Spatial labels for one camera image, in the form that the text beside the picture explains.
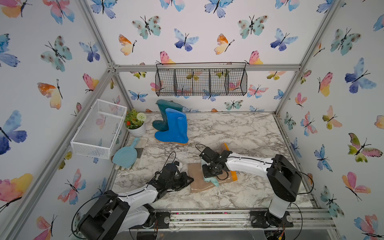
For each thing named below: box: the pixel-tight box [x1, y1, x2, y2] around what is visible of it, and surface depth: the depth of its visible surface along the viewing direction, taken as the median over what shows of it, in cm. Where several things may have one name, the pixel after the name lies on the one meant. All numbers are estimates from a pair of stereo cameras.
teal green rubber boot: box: [152, 99, 183, 132], surface depth 94 cm
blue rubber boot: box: [154, 108, 189, 145], surface depth 90 cm
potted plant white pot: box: [124, 121, 146, 137], surface depth 101 cm
